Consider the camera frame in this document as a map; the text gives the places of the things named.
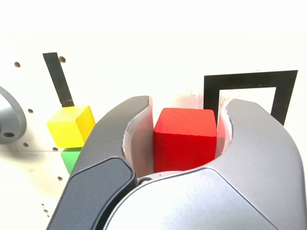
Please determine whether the black tape strip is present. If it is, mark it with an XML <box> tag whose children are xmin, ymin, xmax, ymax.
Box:
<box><xmin>42</xmin><ymin>52</ymin><xmax>75</xmax><ymax>108</ymax></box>

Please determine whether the green cube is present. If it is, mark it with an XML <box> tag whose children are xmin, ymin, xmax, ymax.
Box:
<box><xmin>60</xmin><ymin>147</ymin><xmax>83</xmax><ymax>175</ymax></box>

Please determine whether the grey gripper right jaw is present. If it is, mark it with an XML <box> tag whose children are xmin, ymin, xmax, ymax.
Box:
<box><xmin>100</xmin><ymin>98</ymin><xmax>307</xmax><ymax>230</ymax></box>

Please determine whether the black tape square outline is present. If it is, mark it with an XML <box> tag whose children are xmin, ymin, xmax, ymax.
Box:
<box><xmin>203</xmin><ymin>69</ymin><xmax>299</xmax><ymax>127</ymax></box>

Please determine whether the yellow cube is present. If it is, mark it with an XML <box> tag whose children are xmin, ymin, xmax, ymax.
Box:
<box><xmin>46</xmin><ymin>105</ymin><xmax>96</xmax><ymax>149</ymax></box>

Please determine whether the red cube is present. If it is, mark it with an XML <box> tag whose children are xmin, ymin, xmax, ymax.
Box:
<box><xmin>153</xmin><ymin>107</ymin><xmax>218</xmax><ymax>173</ymax></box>

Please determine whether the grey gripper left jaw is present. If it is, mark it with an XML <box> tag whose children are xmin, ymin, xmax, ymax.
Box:
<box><xmin>46</xmin><ymin>95</ymin><xmax>155</xmax><ymax>230</ymax></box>

